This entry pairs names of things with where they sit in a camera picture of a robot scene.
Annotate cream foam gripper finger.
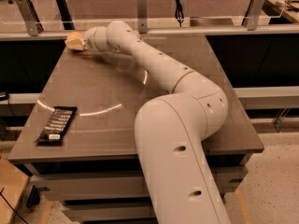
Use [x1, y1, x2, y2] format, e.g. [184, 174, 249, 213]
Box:
[65, 36, 86, 51]

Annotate orange fruit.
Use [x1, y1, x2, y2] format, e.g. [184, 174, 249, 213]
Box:
[67, 32, 82, 39]

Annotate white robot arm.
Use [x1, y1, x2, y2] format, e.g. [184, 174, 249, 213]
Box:
[65, 21, 231, 224]

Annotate black rxbar chocolate bar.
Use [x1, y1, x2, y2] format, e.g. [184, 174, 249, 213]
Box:
[35, 106, 78, 145]

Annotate clear acrylic barrier panel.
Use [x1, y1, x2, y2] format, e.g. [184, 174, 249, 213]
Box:
[0, 12, 282, 33]

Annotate grey table with drawers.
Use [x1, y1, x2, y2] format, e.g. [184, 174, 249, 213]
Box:
[9, 35, 263, 224]

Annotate wooden box at left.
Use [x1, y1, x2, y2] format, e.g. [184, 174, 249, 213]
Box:
[0, 158, 28, 224]

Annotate left metal bracket post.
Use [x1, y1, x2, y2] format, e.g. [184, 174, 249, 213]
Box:
[14, 0, 44, 36]

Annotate metal bracket post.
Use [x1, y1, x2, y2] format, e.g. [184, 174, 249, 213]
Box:
[14, 0, 44, 36]
[136, 0, 148, 34]
[242, 0, 264, 31]

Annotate middle metal bracket post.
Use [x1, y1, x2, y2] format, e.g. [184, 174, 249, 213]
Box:
[136, 0, 148, 34]

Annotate black hanging cable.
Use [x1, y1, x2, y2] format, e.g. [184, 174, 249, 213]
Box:
[172, 0, 185, 28]

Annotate right metal bracket post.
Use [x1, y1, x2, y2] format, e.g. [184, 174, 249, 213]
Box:
[242, 0, 264, 31]

